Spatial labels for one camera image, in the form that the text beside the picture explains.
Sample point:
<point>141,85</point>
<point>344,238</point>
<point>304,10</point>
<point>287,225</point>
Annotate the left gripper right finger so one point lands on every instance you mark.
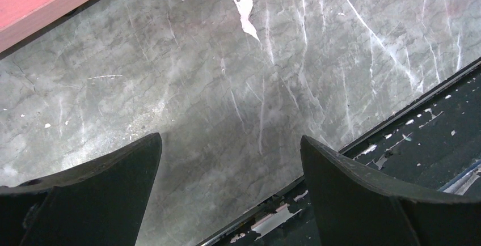
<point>358,205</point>

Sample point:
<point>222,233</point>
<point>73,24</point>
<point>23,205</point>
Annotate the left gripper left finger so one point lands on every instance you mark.
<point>99,202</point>

